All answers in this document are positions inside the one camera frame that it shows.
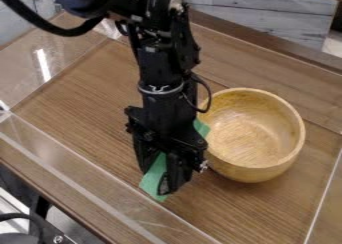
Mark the light wooden bowl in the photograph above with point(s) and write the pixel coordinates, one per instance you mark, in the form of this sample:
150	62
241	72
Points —
257	134

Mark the clear acrylic tray wall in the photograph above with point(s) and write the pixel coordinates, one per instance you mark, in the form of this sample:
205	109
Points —
66	87

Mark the green rectangular block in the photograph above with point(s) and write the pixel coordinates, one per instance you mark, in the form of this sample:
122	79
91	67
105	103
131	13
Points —
153	178

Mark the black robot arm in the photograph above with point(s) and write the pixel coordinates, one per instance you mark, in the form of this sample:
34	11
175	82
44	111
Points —
157	27

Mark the black metal table leg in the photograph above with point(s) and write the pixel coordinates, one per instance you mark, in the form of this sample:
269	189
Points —
40	206

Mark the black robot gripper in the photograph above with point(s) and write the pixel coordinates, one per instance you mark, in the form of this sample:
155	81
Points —
162	127

